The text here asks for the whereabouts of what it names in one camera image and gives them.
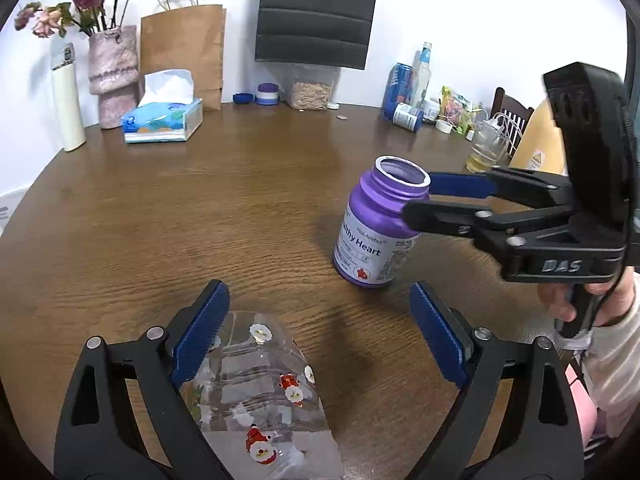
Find pink ceramic vase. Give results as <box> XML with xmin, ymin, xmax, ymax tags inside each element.
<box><xmin>88</xmin><ymin>25</ymin><xmax>140</xmax><ymax>130</ymax></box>

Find right hand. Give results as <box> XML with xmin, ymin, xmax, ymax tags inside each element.
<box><xmin>537</xmin><ymin>266</ymin><xmax>639</xmax><ymax>328</ymax></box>

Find white sleeve right forearm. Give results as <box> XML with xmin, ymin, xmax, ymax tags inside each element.
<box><xmin>566</xmin><ymin>300</ymin><xmax>639</xmax><ymax>452</ymax></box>

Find blue soda can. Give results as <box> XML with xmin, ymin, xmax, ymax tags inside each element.
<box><xmin>381</xmin><ymin>63</ymin><xmax>412</xmax><ymax>122</ymax></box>

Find glass with yellow liquid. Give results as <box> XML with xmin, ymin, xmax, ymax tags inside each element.
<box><xmin>465</xmin><ymin>118</ymin><xmax>508</xmax><ymax>174</ymax></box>

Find clear Santa glass cup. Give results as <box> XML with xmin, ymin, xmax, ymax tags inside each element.
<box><xmin>181</xmin><ymin>311</ymin><xmax>344</xmax><ymax>479</ymax></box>

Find blue white lying bottle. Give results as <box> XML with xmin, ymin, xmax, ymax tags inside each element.
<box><xmin>392</xmin><ymin>103</ymin><xmax>424</xmax><ymax>133</ymax></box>

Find black paper bag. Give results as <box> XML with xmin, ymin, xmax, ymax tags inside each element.
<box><xmin>255</xmin><ymin>0</ymin><xmax>375</xmax><ymax>70</ymax></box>

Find cream thermos bottle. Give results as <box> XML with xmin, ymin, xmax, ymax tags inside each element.
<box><xmin>51</xmin><ymin>42</ymin><xmax>86</xmax><ymax>153</ymax></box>

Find brown paper bag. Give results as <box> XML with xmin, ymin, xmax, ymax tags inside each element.
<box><xmin>140</xmin><ymin>0</ymin><xmax>226</xmax><ymax>110</ymax></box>

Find blue tissue box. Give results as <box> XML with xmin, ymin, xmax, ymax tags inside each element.
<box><xmin>120</xmin><ymin>70</ymin><xmax>203</xmax><ymax>144</ymax></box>

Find purple white small jar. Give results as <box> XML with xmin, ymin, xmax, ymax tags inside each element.
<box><xmin>255</xmin><ymin>82</ymin><xmax>280</xmax><ymax>106</ymax></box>

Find clear plastic drink bottle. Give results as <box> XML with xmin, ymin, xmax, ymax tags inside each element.
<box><xmin>410</xmin><ymin>42</ymin><xmax>432</xmax><ymax>108</ymax></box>

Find clear jar with grains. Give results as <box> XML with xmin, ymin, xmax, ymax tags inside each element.
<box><xmin>284</xmin><ymin>65</ymin><xmax>340</xmax><ymax>110</ymax></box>

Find blue jar lid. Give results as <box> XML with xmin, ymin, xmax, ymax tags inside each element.
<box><xmin>232</xmin><ymin>92</ymin><xmax>254</xmax><ymax>104</ymax></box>

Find purple supplement bottle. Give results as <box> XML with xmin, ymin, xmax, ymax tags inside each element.
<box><xmin>333</xmin><ymin>155</ymin><xmax>431</xmax><ymax>288</ymax></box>

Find yellow thermos jug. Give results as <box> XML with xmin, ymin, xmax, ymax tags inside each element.
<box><xmin>509</xmin><ymin>99</ymin><xmax>567</xmax><ymax>176</ymax></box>

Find wooden chair back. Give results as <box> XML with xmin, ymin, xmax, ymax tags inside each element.
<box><xmin>490</xmin><ymin>87</ymin><xmax>534</xmax><ymax>158</ymax></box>

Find snack packets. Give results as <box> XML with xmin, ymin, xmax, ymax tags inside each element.
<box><xmin>423</xmin><ymin>86</ymin><xmax>488</xmax><ymax>138</ymax></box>

